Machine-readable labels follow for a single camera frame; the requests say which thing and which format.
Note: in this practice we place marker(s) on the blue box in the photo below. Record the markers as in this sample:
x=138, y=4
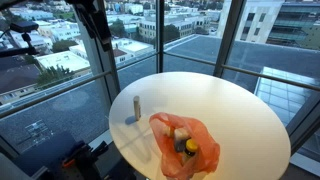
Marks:
x=180, y=137

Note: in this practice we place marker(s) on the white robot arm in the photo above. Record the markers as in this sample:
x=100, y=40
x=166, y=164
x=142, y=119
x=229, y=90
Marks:
x=94, y=21

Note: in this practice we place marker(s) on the white upright tube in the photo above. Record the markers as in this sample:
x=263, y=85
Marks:
x=137, y=108

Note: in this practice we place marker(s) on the yellow capped bottle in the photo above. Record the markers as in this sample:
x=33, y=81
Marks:
x=190, y=150

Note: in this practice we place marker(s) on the orange plastic bag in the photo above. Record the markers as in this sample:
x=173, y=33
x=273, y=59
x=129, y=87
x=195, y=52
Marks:
x=205, y=160

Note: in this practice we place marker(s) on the black equipment on floor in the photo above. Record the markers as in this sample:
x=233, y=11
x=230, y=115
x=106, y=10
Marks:
x=64, y=158

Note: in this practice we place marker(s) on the black camera on stand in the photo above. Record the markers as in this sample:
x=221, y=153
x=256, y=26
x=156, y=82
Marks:
x=25, y=28

